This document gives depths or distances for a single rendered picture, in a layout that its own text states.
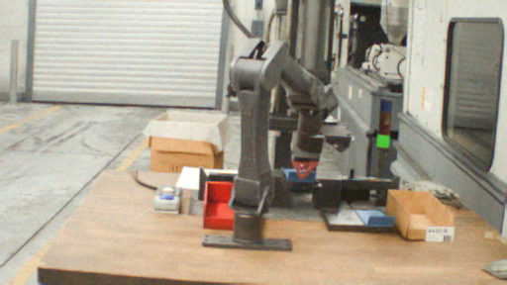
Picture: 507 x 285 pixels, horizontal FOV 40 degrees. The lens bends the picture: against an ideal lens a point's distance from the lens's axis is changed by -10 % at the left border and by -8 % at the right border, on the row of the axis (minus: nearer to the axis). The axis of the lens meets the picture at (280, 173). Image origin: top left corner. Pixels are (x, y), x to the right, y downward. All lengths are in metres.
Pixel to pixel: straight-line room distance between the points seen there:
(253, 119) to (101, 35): 9.91
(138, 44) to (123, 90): 0.75
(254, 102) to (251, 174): 0.16
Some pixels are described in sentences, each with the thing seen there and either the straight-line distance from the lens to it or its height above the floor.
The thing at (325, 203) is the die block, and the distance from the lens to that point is 2.05.
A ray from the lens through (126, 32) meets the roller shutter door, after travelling 11.39.
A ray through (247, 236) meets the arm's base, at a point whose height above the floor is 0.93.
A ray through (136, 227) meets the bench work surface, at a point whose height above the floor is 0.90.
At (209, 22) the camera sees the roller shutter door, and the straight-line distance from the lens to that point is 11.20.
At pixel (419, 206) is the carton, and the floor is 0.93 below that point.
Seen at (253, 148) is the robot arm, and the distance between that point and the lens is 1.63.
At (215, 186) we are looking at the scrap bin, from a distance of 2.03.
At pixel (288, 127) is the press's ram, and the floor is 1.12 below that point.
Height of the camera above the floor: 1.40
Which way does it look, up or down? 12 degrees down
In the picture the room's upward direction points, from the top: 4 degrees clockwise
